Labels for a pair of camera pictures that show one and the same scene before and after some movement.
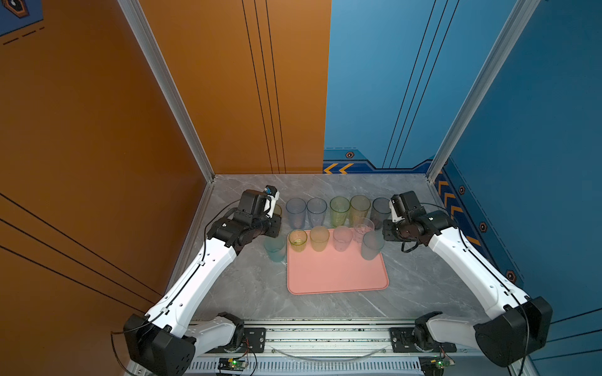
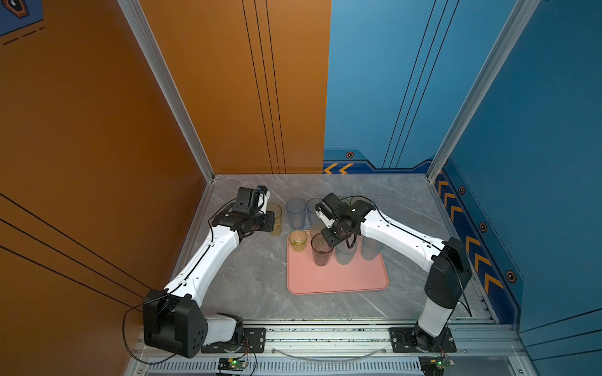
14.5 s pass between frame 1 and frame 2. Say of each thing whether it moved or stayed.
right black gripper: moved
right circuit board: stayed
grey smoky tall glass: moved
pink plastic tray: stayed
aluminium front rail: stayed
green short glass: stayed
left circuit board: stayed
